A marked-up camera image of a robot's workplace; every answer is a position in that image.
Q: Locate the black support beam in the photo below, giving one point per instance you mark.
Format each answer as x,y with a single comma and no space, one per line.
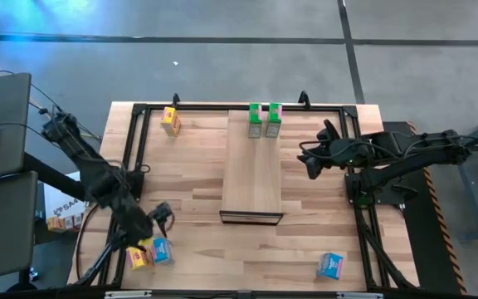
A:
52,176

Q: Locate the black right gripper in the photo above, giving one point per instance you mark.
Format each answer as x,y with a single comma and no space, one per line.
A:
330,153

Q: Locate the black table edge clamp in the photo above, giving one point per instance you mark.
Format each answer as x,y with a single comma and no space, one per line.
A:
176,100
304,99

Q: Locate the wooden shelf board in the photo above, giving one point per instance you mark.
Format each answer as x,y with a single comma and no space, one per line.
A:
251,174

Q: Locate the black shelf end frame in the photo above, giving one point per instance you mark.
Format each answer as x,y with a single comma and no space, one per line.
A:
251,218

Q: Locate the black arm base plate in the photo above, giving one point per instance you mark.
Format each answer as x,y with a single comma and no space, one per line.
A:
392,195

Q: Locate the grey desk panel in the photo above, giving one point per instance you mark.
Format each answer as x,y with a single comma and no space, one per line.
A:
2,104
2,224

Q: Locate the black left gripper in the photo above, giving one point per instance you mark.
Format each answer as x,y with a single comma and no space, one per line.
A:
162,212

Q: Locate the white cardboard box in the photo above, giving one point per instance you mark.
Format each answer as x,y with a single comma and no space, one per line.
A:
58,199

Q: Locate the black aluminium table frame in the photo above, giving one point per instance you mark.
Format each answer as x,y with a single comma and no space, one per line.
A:
206,107

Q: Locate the yellow Corn Pops cereal box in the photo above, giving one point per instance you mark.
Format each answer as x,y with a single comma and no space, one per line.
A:
169,120
137,258

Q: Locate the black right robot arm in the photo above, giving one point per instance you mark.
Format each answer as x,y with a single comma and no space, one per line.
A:
409,153

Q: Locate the green Apple Jacks cereal box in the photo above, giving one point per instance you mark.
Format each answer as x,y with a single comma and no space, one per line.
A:
273,120
255,120

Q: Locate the silver metal bracket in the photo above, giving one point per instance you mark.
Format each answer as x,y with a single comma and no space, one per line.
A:
127,294
359,295

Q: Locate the spare yellow cereal box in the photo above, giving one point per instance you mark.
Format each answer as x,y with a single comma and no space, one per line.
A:
55,224

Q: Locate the blue Rice Krispies cereal box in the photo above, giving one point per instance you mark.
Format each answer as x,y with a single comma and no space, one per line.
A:
163,251
330,266

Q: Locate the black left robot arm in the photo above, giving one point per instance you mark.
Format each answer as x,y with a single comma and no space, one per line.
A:
102,182

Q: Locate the black mat with hazard stripe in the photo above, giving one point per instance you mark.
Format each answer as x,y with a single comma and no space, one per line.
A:
417,232

